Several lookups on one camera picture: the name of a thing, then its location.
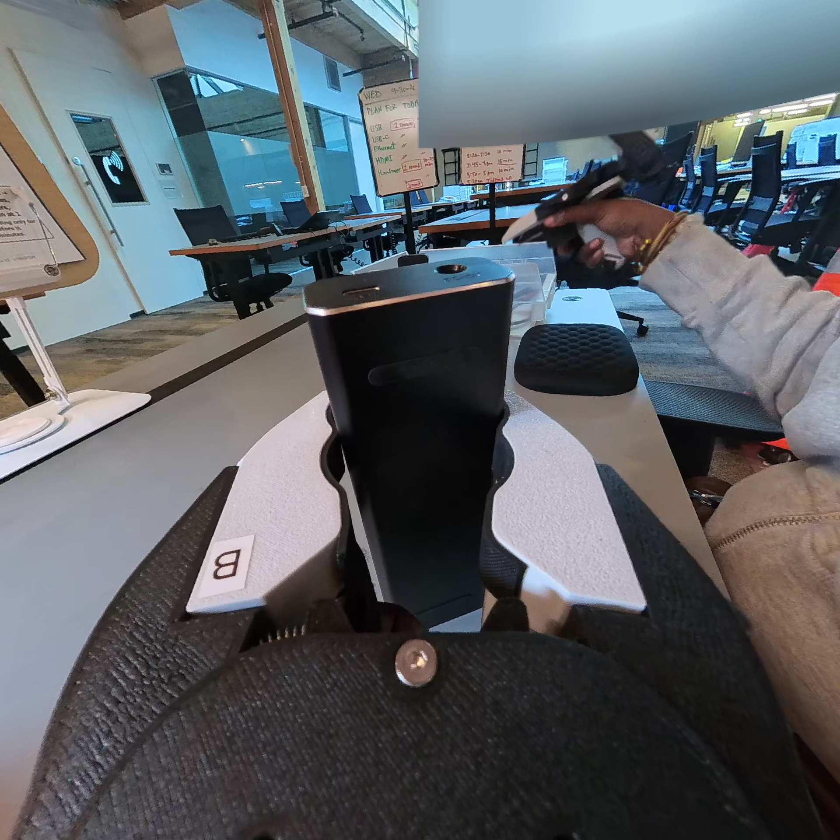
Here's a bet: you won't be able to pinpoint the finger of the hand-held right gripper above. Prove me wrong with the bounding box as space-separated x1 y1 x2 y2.
500 172 626 246

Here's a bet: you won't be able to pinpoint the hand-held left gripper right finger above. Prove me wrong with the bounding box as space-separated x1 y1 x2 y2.
481 392 648 634

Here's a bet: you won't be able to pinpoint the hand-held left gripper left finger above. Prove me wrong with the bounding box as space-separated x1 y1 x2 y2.
185 391 350 634

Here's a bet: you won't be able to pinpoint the clear plastic bin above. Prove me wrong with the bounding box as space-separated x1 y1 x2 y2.
420 241 560 337

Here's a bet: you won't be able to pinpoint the black usb hub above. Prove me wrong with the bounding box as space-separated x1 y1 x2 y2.
302 256 517 632

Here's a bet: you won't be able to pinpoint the person's right forearm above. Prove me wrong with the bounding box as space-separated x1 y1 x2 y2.
640 213 840 463

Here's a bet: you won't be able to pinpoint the person's right hand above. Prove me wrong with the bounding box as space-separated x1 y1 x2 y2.
543 196 680 270

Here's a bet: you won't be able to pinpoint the wooden top desk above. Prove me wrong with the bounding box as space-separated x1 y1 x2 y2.
417 202 549 249
169 215 403 317

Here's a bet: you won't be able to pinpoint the whiteboard with time list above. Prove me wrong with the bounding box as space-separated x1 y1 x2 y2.
458 144 527 187

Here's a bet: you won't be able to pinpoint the row of black office chairs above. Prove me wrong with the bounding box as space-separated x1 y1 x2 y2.
676 118 840 263

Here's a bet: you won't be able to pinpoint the black honeycomb wrist rest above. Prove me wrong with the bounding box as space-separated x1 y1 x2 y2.
513 322 641 397

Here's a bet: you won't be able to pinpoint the whiteboard with red boxes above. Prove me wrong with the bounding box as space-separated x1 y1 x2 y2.
357 79 441 199

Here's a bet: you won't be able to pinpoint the black mesh chair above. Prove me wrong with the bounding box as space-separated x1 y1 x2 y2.
645 378 786 483

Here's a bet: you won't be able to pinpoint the white sheet stand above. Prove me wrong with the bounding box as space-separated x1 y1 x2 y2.
0 295 153 481

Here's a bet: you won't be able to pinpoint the person's beige trouser leg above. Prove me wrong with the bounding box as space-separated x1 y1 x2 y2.
704 458 840 782

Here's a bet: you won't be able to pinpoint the black office chair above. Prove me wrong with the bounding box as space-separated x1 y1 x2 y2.
173 205 294 320

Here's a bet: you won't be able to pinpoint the cardboard backing board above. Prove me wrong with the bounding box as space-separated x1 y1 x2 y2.
0 104 101 309

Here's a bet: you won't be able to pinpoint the door window with phone icon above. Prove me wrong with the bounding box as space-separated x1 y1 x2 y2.
69 112 149 208

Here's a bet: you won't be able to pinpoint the gold bracelets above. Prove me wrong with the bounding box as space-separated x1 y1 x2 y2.
631 210 691 275

